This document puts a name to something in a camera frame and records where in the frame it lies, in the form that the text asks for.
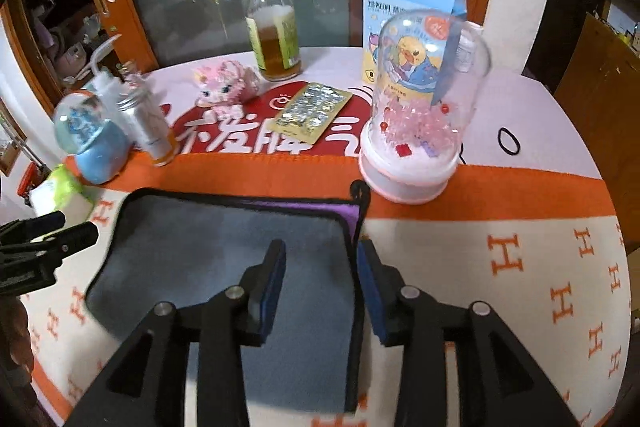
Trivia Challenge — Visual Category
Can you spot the purple and grey towel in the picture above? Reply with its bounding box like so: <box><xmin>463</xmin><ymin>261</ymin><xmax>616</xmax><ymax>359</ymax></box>
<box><xmin>86</xmin><ymin>181</ymin><xmax>371</xmax><ymax>414</ymax></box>

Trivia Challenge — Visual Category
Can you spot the green tissue pack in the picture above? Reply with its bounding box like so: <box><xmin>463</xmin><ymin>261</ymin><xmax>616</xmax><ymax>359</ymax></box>
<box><xmin>29</xmin><ymin>165</ymin><xmax>94</xmax><ymax>227</ymax></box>

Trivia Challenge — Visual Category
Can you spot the red bucket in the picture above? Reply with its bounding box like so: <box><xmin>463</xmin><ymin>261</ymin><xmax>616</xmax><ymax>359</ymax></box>
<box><xmin>16</xmin><ymin>160</ymin><xmax>51</xmax><ymax>207</ymax></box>

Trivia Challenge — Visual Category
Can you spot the blue castle snow globe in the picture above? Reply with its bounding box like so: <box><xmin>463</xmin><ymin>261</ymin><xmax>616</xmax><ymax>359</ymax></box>
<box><xmin>53</xmin><ymin>90</ymin><xmax>131</xmax><ymax>185</ymax></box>

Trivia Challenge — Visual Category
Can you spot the silver drink can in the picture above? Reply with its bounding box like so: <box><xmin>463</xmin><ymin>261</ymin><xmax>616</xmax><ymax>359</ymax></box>
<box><xmin>117</xmin><ymin>81</ymin><xmax>177</xmax><ymax>167</ymax></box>

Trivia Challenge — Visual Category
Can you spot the red mat with white letters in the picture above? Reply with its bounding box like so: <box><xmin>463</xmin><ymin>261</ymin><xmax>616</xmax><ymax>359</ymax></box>
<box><xmin>171</xmin><ymin>80</ymin><xmax>372</xmax><ymax>157</ymax></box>

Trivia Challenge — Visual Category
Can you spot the pink block toy animal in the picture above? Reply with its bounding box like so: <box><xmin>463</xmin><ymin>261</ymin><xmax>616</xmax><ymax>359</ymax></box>
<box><xmin>194</xmin><ymin>60</ymin><xmax>260</xmax><ymax>124</ymax></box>

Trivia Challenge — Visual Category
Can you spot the pill blister pack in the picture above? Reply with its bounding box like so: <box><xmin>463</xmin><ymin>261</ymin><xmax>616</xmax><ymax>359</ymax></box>
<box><xmin>269</xmin><ymin>82</ymin><xmax>352</xmax><ymax>145</ymax></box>

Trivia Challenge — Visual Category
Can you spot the glass bottle with yellow drink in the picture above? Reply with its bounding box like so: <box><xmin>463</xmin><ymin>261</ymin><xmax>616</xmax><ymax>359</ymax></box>
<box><xmin>245</xmin><ymin>0</ymin><xmax>302</xmax><ymax>81</ymax></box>

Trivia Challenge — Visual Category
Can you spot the wooden cabinet right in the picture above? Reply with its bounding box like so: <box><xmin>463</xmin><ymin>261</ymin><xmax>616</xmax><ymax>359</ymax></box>
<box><xmin>554</xmin><ymin>15</ymin><xmax>640</xmax><ymax>251</ymax></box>

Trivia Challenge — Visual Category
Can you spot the glass dome with pink base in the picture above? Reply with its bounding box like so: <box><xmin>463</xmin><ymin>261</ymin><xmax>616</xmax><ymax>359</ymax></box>
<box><xmin>358</xmin><ymin>18</ymin><xmax>492</xmax><ymax>205</ymax></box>

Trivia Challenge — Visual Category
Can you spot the white pill bottle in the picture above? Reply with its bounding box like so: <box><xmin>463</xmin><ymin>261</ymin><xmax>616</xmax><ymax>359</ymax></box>
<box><xmin>454</xmin><ymin>22</ymin><xmax>487</xmax><ymax>75</ymax></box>

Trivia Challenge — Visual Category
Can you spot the light blue carton box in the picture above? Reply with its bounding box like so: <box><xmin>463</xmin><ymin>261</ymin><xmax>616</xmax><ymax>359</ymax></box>
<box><xmin>361</xmin><ymin>0</ymin><xmax>466</xmax><ymax>101</ymax></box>

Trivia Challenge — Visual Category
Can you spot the black hair tie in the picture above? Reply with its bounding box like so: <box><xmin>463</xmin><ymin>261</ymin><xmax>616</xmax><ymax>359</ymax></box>
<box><xmin>497</xmin><ymin>126</ymin><xmax>522</xmax><ymax>157</ymax></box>

